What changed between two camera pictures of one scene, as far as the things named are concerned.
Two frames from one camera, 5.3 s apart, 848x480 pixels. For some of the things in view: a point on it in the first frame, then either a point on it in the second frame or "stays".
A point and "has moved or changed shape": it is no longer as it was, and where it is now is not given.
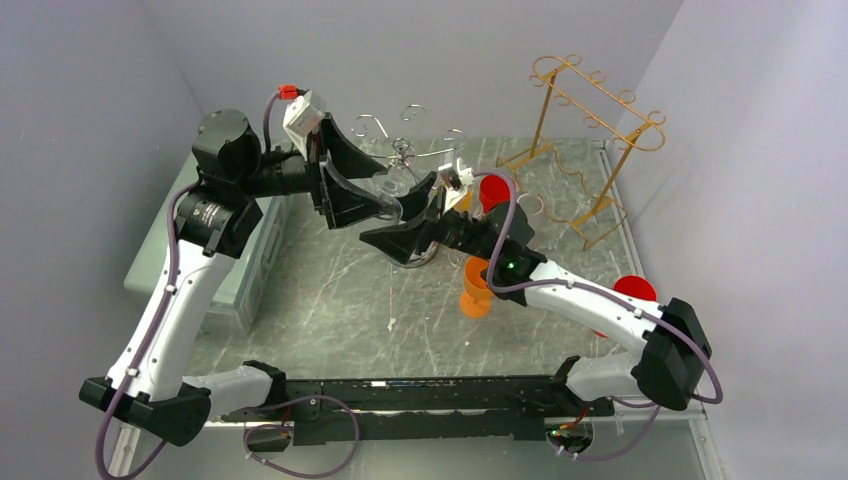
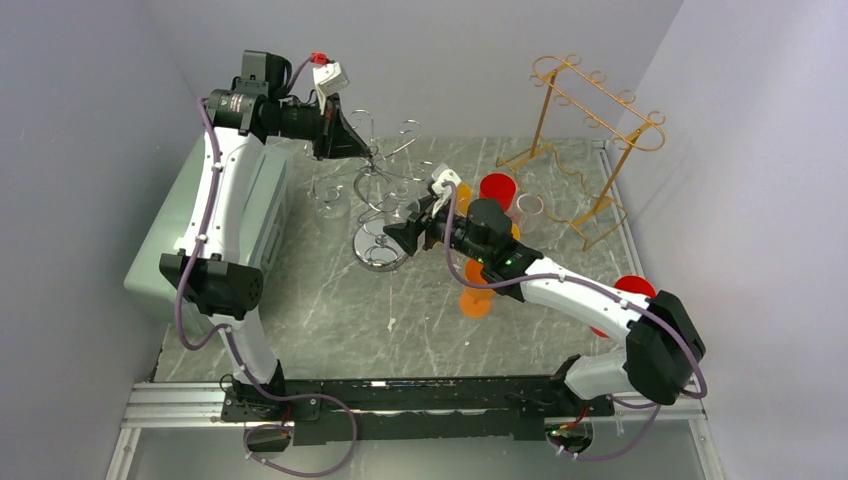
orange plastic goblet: (475, 302) stays
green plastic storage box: (242, 297) stays
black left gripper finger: (347, 157) → (339, 139)
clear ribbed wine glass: (393, 183) has moved or changed shape
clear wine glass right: (531, 203) stays
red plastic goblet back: (494, 189) stays
